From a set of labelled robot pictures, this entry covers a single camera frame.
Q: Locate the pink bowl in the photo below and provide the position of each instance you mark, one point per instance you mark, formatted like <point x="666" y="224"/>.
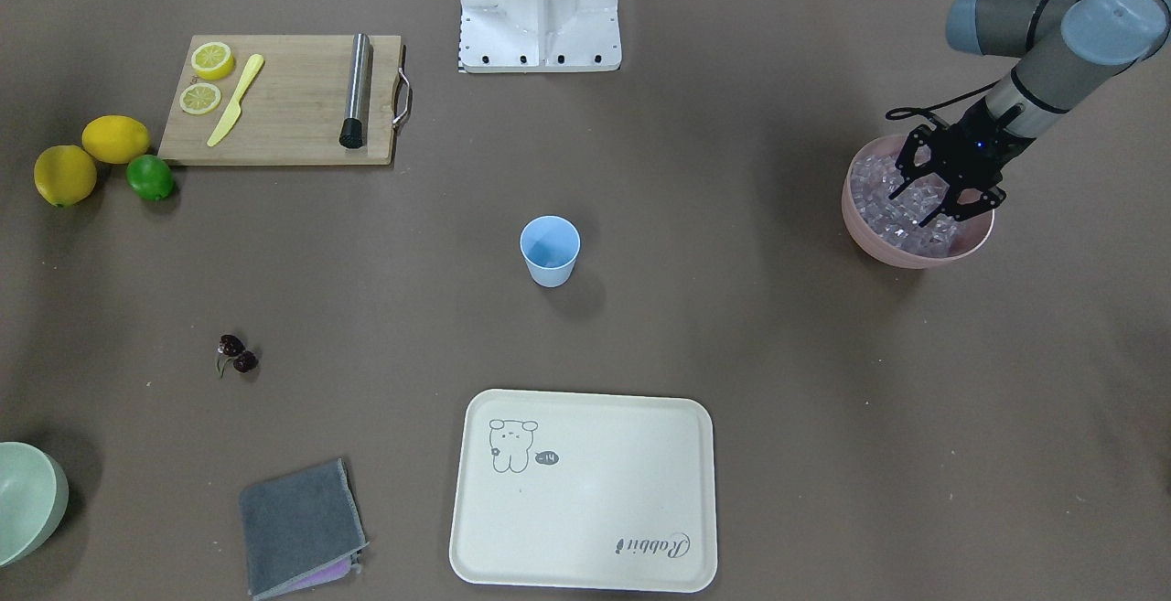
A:
<point x="974" y="232"/>

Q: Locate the green lime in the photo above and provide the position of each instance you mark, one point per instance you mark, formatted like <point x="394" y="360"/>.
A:
<point x="150" y="177"/>

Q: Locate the yellow lemon far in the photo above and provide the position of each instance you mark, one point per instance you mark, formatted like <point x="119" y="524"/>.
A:
<point x="65" y="175"/>

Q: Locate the yellow lemon near board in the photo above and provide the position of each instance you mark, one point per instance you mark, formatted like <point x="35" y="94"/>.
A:
<point x="115" y="140"/>

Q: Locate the mint green bowl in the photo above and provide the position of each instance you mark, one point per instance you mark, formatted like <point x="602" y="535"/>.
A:
<point x="34" y="495"/>

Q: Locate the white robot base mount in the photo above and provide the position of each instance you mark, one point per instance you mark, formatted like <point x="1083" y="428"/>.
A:
<point x="533" y="36"/>

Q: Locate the steel muddler black tip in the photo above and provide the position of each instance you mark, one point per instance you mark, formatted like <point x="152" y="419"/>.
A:
<point x="353" y="130"/>

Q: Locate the wooden cutting board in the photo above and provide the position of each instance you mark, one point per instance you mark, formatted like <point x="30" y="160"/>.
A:
<point x="293" y="111"/>

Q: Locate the cream rabbit serving tray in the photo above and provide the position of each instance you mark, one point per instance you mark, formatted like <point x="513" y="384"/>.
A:
<point x="580" y="490"/>

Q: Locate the clear ice cubes pile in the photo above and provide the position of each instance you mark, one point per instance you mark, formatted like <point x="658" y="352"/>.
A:
<point x="896" y="222"/>

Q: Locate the grey folded cloth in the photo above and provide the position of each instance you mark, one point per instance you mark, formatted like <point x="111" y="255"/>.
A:
<point x="300" y="530"/>

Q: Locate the light blue plastic cup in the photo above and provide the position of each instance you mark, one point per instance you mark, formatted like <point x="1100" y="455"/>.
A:
<point x="549" y="246"/>

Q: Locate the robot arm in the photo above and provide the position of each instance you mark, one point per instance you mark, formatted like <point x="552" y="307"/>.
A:
<point x="1063" y="49"/>

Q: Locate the lemon slice upper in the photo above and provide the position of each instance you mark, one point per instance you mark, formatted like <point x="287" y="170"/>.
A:
<point x="199" y="98"/>

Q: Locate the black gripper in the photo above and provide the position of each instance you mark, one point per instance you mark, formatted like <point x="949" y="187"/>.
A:
<point x="962" y="158"/>

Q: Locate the lemon half lower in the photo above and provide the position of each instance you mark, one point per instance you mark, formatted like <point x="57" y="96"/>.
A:
<point x="212" y="61"/>

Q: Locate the yellow plastic knife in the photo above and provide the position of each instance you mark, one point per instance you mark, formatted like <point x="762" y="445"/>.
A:
<point x="233" y="109"/>

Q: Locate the dark cherry with stem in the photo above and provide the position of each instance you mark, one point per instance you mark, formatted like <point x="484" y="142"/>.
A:
<point x="244" y="362"/>

